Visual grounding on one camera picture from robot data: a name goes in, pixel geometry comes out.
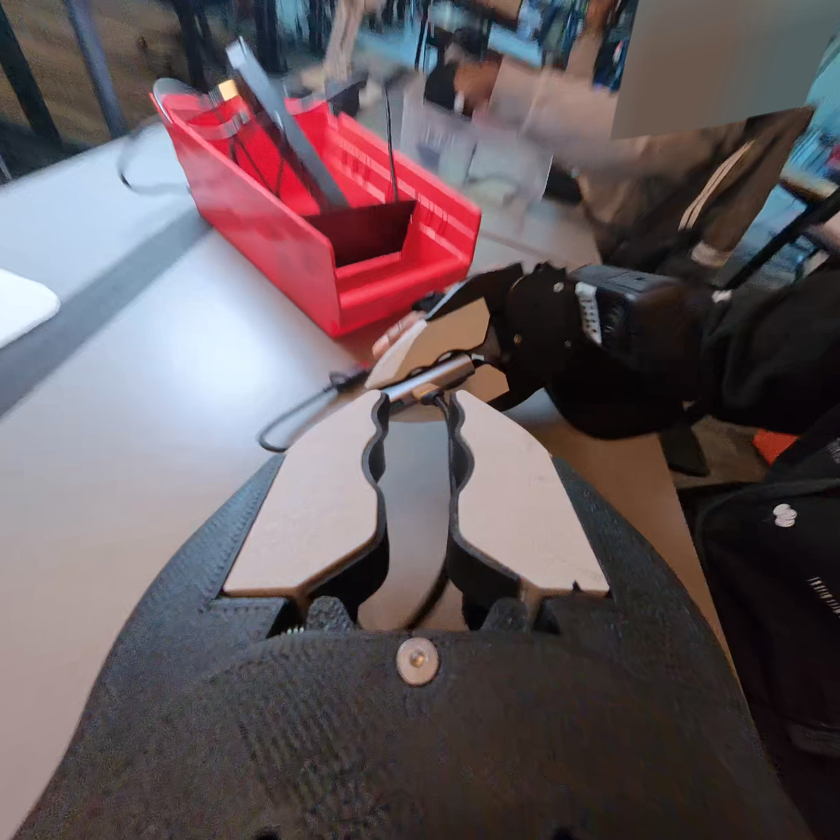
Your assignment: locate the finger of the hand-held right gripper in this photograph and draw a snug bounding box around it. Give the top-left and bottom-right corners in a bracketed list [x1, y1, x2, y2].
[413, 262, 526, 368]
[365, 314, 490, 392]

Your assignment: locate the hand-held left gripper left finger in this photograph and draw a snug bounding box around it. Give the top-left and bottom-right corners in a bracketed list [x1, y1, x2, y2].
[222, 389, 392, 601]

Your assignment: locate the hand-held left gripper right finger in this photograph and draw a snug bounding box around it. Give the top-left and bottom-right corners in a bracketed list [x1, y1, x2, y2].
[446, 389, 613, 599]

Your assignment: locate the long black hub cable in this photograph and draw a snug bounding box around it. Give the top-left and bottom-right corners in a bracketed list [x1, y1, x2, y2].
[384, 82, 403, 206]

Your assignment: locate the red plastic bin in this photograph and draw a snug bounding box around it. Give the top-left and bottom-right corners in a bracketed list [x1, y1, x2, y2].
[150, 84, 484, 340]

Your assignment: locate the grey multi-port usb hub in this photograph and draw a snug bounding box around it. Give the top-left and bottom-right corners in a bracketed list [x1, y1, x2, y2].
[225, 38, 350, 212]

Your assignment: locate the person's right forearm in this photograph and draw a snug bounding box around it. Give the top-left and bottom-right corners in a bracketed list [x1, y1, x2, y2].
[682, 262, 840, 441]

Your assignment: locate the white metal stand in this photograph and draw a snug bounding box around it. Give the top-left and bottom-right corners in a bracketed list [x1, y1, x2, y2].
[0, 269, 62, 350]

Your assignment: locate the grey metal pole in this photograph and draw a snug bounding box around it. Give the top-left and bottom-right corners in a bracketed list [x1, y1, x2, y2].
[64, 0, 129, 140]

